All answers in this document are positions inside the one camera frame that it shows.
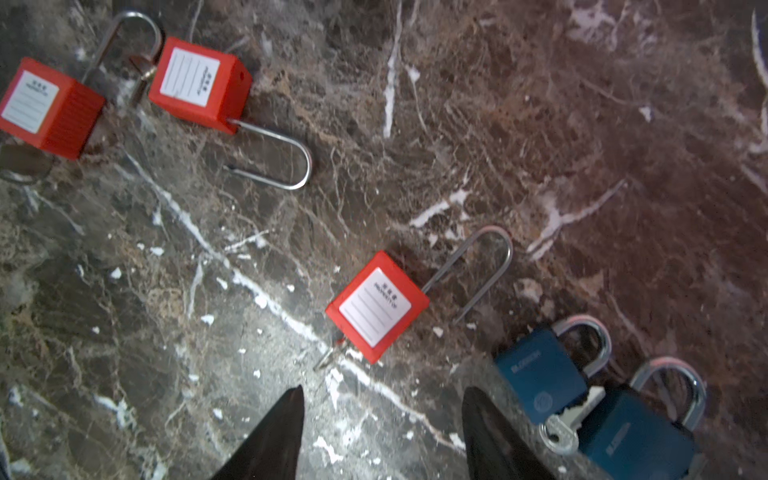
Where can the blue padlock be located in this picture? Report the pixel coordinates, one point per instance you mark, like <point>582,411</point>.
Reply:
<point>628,440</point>
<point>542,374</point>

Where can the red padlock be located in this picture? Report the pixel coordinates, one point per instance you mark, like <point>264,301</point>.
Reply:
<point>381,301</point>
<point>53,115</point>

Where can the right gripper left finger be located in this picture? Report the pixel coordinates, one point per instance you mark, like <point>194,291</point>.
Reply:
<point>271,450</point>

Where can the red padlock open shackle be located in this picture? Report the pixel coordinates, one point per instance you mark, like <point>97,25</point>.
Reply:
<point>211,88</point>

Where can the red padlock near left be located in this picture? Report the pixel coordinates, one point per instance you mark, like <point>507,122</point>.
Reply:
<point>53,115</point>

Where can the silver padlock key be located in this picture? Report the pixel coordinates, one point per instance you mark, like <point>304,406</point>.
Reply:
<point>560,431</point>

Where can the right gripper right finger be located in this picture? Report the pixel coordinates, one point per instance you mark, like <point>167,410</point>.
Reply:
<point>494,449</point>

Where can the red padlock centre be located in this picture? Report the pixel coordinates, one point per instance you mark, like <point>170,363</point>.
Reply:
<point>381,301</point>

